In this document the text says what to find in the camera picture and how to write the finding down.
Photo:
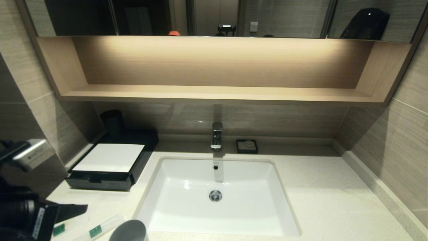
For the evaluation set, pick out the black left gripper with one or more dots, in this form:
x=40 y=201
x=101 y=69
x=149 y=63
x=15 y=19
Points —
x=23 y=221

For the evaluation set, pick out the grey plastic cup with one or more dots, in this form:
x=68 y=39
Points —
x=128 y=232

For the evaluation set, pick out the black amenity box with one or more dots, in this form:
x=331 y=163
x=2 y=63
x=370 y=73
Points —
x=100 y=182

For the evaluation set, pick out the white square plate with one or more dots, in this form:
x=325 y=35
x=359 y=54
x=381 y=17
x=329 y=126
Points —
x=110 y=157

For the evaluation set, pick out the wrapped toothbrush with green label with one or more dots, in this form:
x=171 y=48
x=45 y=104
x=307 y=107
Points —
x=95 y=231
x=59 y=229

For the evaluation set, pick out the black tumbler cup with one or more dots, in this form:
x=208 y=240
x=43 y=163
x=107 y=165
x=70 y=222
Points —
x=112 y=122

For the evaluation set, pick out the white ceramic sink basin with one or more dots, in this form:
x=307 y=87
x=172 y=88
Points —
x=187 y=207

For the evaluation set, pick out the chrome sink drain stopper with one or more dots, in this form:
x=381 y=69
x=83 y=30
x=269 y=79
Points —
x=215 y=195

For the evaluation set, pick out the chrome sink faucet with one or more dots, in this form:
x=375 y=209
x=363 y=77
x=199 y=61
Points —
x=217 y=134

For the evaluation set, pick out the black square soap dish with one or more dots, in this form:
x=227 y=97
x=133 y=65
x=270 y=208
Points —
x=240 y=148

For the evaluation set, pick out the round white soap bar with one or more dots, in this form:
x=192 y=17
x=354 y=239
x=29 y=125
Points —
x=249 y=144

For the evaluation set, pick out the wooden wall shelf niche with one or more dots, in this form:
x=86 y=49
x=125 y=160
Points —
x=217 y=93

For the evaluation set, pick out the wall mirror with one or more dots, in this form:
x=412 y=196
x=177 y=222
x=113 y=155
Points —
x=284 y=16

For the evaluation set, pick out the black glossy wall dispenser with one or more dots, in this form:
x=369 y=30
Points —
x=364 y=25

